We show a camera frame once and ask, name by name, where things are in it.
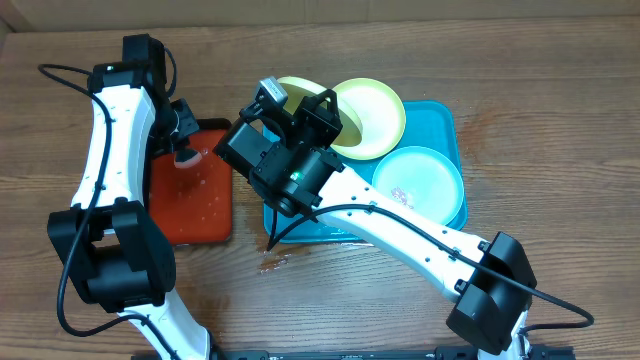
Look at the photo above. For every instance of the red tray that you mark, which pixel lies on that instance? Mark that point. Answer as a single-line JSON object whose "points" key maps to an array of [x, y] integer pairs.
{"points": [[192, 203]]}

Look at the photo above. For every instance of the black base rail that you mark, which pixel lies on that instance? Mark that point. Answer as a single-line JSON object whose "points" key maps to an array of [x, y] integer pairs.
{"points": [[537, 352]]}

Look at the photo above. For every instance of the green-rimmed plate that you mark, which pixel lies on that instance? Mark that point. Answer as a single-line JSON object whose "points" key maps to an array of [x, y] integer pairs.
{"points": [[297, 87], [381, 113]]}

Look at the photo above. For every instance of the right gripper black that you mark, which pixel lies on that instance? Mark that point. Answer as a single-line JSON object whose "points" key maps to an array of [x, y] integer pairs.
{"points": [[313, 107]]}

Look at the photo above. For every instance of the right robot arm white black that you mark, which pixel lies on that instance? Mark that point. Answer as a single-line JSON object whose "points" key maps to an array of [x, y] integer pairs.
{"points": [[285, 156]]}

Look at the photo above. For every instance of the light blue plate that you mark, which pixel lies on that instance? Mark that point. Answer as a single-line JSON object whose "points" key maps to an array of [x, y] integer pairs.
{"points": [[423, 180]]}

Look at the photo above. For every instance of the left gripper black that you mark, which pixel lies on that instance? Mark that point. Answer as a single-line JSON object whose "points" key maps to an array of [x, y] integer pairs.
{"points": [[190, 126]]}

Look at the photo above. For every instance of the orange sponge with black scourer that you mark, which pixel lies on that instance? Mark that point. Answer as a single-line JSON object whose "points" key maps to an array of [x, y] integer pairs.
{"points": [[187, 159]]}

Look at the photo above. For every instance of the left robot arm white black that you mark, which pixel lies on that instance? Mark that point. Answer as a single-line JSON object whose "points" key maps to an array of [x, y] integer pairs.
{"points": [[118, 266]]}

